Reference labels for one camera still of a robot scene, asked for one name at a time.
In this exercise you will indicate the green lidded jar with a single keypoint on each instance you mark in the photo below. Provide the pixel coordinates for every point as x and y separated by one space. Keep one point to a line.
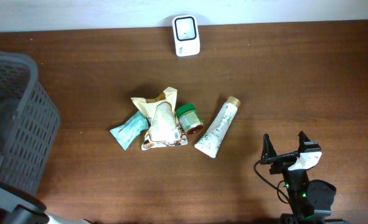
189 118

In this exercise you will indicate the teal wipes packet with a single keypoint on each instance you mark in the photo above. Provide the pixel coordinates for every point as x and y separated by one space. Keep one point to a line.
126 133

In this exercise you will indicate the white bamboo print tube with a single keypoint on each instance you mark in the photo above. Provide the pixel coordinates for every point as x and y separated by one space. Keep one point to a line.
212 139

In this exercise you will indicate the beige snack bag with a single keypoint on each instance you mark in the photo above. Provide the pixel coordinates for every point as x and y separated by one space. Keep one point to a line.
165 129

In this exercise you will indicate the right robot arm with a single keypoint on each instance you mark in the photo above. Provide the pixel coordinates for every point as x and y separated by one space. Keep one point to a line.
310 200

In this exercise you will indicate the white barcode scanner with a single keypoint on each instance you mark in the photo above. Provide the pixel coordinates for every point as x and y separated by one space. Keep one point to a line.
186 36

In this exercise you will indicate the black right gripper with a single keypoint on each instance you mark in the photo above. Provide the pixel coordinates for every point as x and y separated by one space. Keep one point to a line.
268 151

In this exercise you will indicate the grey plastic basket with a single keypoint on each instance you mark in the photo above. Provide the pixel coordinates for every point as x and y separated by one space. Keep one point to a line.
29 121

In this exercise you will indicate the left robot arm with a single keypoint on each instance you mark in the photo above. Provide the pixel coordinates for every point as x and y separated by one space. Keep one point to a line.
17 206

